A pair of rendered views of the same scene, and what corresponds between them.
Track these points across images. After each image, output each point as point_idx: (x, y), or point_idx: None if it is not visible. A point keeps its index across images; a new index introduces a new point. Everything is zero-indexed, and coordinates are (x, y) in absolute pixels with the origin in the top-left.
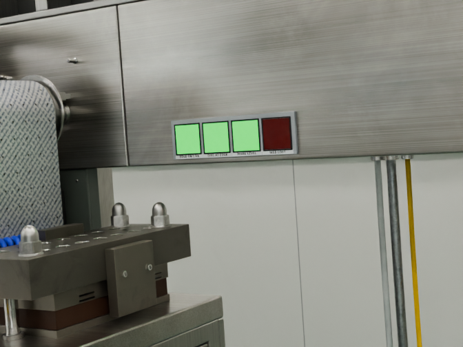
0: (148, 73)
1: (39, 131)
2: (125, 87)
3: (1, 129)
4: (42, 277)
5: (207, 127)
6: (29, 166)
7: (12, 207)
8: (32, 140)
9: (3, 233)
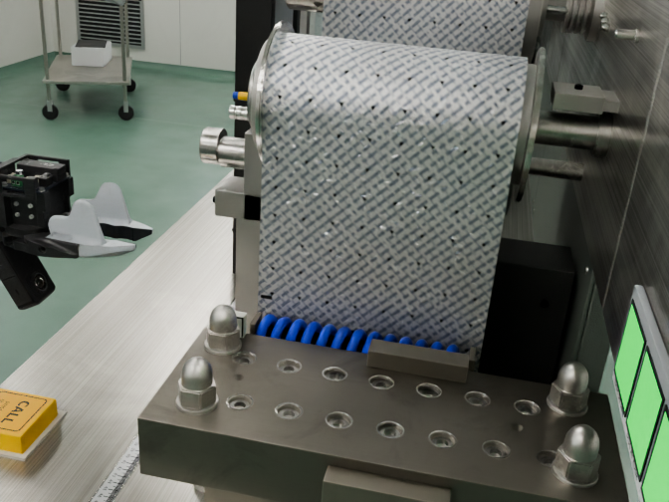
0: (664, 134)
1: (465, 171)
2: (643, 143)
3: (369, 152)
4: (165, 451)
5: (645, 367)
6: (422, 228)
7: (368, 282)
8: (442, 184)
9: (341, 314)
